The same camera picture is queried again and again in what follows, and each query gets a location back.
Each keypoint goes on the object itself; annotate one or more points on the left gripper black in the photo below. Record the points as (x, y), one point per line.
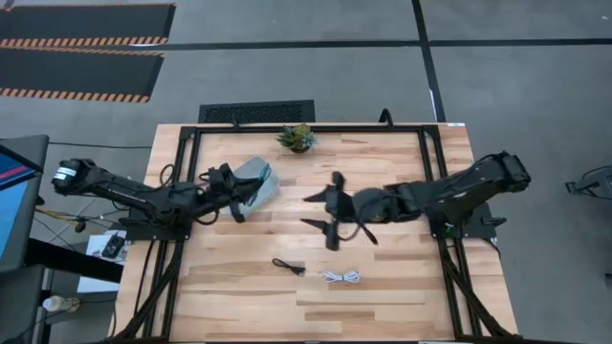
(227, 184)

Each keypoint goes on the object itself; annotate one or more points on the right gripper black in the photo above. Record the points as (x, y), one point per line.
(340, 210)

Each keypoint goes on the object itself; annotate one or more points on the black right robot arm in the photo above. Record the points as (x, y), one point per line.
(468, 184)

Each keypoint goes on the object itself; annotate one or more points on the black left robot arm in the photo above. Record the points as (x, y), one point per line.
(119, 188)

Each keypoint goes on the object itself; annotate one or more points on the clear plastic bag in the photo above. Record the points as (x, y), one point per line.
(252, 165)

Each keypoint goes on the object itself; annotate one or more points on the small potted succulent plant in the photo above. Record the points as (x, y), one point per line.
(297, 137)

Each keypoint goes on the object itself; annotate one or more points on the black perforated floor grate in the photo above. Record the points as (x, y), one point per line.
(256, 112)

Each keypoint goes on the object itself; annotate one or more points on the black handheld controller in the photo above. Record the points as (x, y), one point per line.
(114, 246)

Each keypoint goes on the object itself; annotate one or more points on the white paper sheet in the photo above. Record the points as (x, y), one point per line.
(95, 277)

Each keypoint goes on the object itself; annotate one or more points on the black hazard-striped floor mat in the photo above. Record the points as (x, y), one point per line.
(76, 71)
(86, 21)

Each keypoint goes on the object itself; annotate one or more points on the clear plastic bottle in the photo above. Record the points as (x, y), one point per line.
(59, 304)

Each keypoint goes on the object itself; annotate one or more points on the computer monitor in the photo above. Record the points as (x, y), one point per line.
(19, 191)

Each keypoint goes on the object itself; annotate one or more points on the black stand base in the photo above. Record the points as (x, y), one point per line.
(593, 184)

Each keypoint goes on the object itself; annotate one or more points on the black metal table frame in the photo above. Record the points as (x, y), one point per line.
(311, 129)

